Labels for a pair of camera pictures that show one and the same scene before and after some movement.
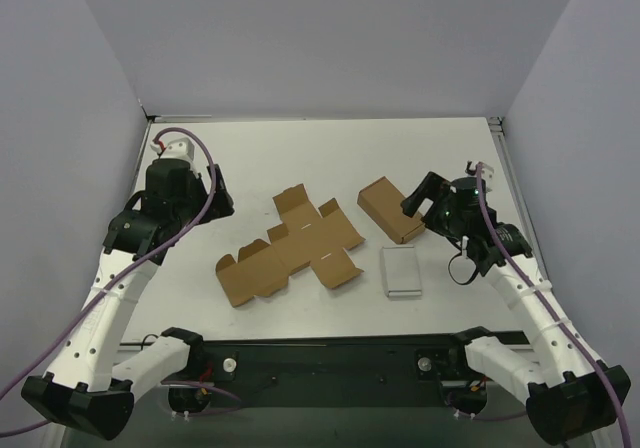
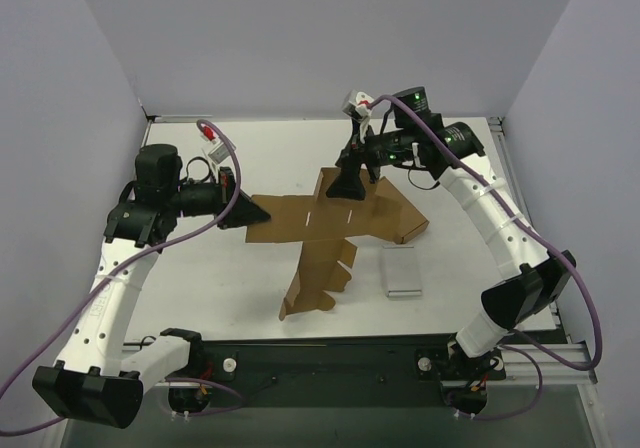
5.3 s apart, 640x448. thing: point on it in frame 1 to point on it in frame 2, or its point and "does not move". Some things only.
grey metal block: (400, 271) does not move
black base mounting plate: (413, 371) does not move
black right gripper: (435, 208) to (358, 157)
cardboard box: (306, 240) to (321, 222)
